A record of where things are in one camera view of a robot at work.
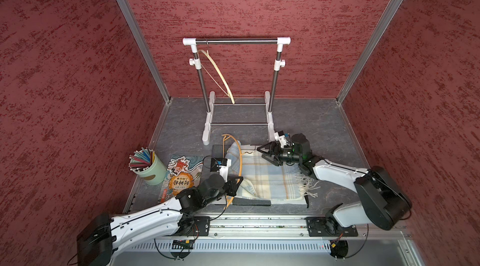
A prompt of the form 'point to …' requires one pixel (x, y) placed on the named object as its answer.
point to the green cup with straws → (144, 162)
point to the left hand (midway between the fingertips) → (242, 182)
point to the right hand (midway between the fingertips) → (258, 156)
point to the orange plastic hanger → (224, 137)
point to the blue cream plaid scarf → (264, 179)
